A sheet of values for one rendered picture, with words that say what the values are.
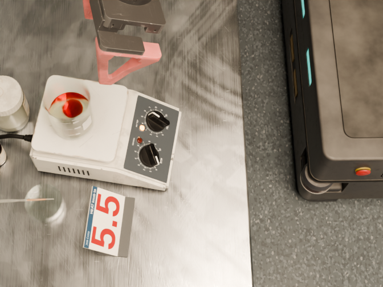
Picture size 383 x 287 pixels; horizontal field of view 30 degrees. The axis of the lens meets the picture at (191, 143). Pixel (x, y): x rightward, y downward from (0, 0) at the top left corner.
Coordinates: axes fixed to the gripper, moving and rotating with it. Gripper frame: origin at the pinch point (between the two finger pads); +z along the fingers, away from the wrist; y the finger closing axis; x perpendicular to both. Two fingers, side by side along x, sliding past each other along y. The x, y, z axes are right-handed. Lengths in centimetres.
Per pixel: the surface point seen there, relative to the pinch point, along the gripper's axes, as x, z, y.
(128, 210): -13.6, 30.1, -3.8
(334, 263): -89, 77, 8
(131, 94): -13.2, 20.0, 10.0
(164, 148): -18.2, 23.0, 2.6
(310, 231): -85, 77, 17
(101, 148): -7.8, 22.2, 1.6
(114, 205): -11.4, 29.7, -3.1
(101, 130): -8.1, 21.5, 4.2
